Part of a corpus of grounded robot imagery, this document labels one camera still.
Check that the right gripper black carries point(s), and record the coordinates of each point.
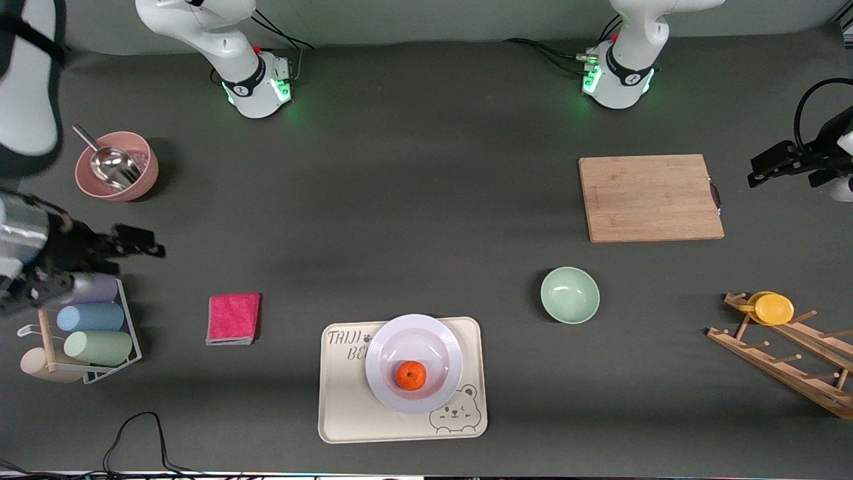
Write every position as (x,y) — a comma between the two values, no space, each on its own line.
(68,248)

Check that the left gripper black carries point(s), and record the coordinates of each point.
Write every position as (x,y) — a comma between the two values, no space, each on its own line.
(820,154)

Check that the white round plate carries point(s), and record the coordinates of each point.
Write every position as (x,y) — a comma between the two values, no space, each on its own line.
(413,340)

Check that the orange fruit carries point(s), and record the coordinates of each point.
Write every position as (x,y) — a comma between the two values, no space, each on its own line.
(412,375)

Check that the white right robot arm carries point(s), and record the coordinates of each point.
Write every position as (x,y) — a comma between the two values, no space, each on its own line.
(226,40)

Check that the purple cup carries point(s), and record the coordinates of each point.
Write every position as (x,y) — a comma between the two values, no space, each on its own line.
(100,291)

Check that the pink bowl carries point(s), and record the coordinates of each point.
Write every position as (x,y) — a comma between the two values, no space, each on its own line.
(148,174)

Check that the metal scoop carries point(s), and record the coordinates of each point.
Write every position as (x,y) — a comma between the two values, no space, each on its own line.
(113,166)

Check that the blue cup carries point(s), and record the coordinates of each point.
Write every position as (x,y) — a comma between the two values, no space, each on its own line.
(90,317)

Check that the green cup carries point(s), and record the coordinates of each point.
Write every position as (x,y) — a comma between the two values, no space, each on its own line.
(100,347)

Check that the pink folded cloth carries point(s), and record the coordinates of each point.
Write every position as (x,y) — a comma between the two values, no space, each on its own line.
(233,318)

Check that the wooden cutting board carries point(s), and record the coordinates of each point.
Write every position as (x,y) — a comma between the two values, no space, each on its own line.
(650,196)

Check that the yellow mug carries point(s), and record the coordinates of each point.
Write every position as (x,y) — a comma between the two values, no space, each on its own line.
(773,308)

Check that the beige cup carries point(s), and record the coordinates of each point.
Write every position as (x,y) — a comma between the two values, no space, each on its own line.
(33,368)

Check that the wooden peg mug rack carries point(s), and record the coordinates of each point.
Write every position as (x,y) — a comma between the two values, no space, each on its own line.
(766,363)

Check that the pale green bowl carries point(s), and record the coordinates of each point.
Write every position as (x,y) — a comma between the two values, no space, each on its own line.
(570,295)

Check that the cream bear print tray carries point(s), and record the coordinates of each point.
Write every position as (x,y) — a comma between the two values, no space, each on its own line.
(346,413)

